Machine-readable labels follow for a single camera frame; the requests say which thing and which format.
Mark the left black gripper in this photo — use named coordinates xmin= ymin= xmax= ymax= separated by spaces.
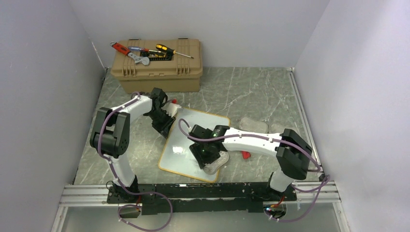
xmin=146 ymin=109 xmax=176 ymax=139

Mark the aluminium extrusion rail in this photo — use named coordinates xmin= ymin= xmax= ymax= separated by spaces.
xmin=59 ymin=181 xmax=341 ymax=207

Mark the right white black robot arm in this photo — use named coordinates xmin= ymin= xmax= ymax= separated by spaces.
xmin=185 ymin=125 xmax=315 ymax=201

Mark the red bone shaped eraser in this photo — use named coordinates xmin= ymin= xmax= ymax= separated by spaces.
xmin=241 ymin=151 xmax=251 ymax=160

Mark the tan plastic toolbox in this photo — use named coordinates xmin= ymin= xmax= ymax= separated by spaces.
xmin=111 ymin=38 xmax=203 ymax=93

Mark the yellow framed whiteboard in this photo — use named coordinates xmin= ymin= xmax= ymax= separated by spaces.
xmin=158 ymin=108 xmax=230 ymax=183

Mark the yellow black screwdriver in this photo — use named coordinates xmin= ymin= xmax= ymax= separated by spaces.
xmin=156 ymin=44 xmax=194 ymax=59

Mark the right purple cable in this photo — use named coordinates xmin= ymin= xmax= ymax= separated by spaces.
xmin=178 ymin=118 xmax=331 ymax=224

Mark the purple cable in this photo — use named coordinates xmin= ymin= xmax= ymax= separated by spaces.
xmin=96 ymin=91 xmax=174 ymax=232
xmin=178 ymin=118 xmax=331 ymax=224

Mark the blue red small screwdriver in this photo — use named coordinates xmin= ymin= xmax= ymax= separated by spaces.
xmin=128 ymin=46 xmax=163 ymax=56

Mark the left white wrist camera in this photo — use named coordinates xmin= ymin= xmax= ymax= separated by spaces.
xmin=163 ymin=102 xmax=182 ymax=117

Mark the red handled adjustable wrench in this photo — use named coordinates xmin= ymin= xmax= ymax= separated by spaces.
xmin=110 ymin=42 xmax=150 ymax=66

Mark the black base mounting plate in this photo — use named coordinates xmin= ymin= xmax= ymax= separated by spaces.
xmin=107 ymin=182 xmax=297 ymax=215

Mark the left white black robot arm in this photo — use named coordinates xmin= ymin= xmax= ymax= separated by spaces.
xmin=89 ymin=87 xmax=182 ymax=203

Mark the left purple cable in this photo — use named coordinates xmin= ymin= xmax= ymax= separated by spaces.
xmin=96 ymin=91 xmax=174 ymax=232

